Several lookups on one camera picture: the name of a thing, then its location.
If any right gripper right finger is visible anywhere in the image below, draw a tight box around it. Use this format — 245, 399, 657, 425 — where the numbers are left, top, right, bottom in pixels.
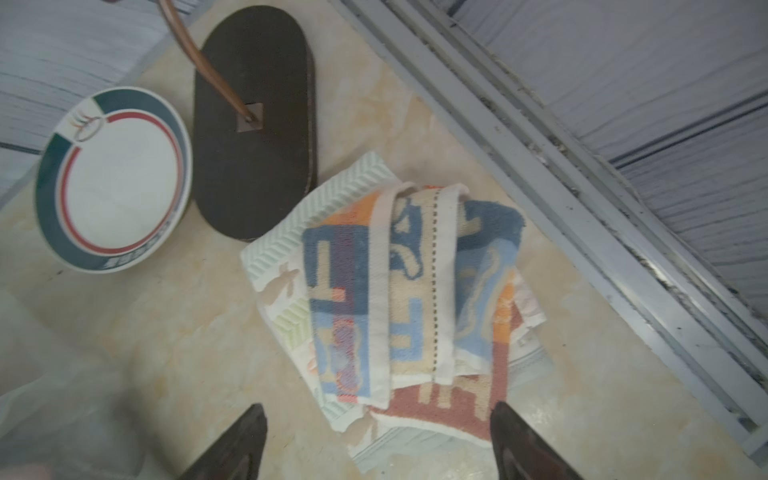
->
489, 401, 583, 480

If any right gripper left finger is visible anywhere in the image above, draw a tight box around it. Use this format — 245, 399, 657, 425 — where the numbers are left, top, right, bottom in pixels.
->
179, 404, 268, 480

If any white plate green red rim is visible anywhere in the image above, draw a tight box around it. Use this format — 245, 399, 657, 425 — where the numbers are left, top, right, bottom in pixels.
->
34, 87, 193, 274

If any patterned multicolour folded towel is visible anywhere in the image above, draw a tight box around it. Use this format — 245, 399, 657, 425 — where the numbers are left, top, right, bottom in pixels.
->
302, 184, 531, 444

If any metal cup stand dark base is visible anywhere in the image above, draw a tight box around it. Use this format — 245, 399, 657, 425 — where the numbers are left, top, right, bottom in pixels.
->
158, 1, 318, 241

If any clear plastic vacuum bag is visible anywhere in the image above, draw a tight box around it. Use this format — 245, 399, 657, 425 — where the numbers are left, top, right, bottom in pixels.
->
1, 291, 151, 479

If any right aluminium frame post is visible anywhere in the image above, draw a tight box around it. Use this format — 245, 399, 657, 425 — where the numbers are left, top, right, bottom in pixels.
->
335, 1, 767, 479

